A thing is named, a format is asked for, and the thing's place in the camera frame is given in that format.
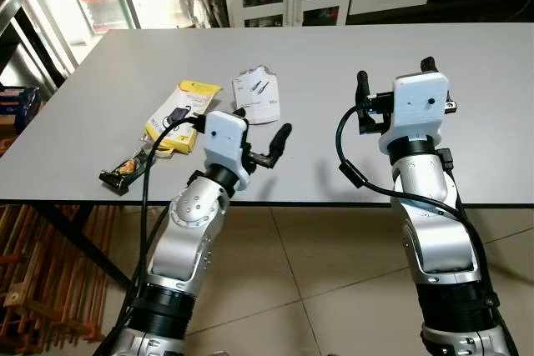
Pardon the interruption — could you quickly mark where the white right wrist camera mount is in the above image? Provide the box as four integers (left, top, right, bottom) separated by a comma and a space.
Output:
379, 72, 452, 158

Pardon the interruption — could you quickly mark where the white cable package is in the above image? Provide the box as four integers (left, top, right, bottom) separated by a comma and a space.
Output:
232, 64, 283, 126

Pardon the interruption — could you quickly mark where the blue printed box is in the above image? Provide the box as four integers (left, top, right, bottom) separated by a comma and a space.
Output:
0, 86, 41, 133

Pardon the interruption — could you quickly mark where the grey flexible hose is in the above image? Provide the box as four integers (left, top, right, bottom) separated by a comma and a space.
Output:
185, 0, 219, 29

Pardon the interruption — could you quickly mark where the yellow product package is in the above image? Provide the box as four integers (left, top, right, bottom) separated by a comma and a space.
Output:
144, 80, 223, 155

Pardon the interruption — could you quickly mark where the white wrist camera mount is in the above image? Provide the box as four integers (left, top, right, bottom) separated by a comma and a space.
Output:
203, 111, 253, 192
379, 72, 452, 158

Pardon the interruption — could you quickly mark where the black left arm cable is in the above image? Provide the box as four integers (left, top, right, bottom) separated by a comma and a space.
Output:
96, 108, 205, 356

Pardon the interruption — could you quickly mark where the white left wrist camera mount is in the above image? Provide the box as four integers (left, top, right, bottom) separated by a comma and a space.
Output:
203, 111, 253, 192

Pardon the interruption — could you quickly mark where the black table frame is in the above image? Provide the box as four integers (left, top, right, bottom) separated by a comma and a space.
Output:
33, 203, 139, 294

